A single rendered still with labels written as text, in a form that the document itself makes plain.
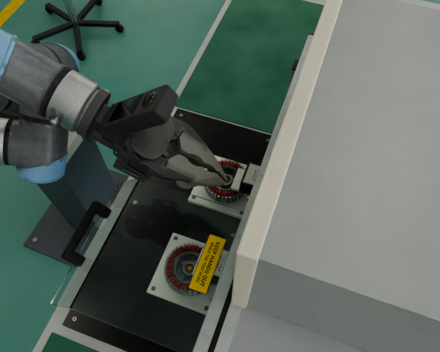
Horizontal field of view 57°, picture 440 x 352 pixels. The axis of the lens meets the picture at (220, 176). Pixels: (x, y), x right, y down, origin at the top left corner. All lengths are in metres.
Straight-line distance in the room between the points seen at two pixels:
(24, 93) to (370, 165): 0.42
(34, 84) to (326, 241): 0.39
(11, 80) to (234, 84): 0.82
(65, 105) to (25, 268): 1.45
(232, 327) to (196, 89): 0.84
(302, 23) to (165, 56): 1.16
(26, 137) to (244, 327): 0.43
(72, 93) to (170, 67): 1.88
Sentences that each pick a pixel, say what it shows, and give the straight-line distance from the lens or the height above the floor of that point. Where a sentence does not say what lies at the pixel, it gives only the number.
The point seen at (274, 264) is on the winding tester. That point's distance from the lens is 0.39.
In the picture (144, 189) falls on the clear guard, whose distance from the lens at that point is 0.72.
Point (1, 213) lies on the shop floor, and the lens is 2.11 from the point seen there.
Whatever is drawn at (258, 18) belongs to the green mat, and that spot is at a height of 0.75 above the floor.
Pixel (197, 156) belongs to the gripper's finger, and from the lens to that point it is 0.57.
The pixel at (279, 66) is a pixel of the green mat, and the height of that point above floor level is 0.75.
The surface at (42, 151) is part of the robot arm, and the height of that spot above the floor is 1.16.
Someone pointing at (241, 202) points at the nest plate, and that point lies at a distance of 1.01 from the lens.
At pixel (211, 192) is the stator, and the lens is 0.98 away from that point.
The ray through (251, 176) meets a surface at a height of 0.87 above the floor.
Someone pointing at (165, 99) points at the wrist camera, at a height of 1.32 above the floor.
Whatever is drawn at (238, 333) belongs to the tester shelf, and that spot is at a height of 1.11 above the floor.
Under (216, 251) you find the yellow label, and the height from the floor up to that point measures 1.07.
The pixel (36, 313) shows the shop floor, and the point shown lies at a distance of 1.87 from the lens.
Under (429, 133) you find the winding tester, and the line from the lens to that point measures 0.51.
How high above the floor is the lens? 1.68
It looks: 60 degrees down
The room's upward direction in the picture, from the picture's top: straight up
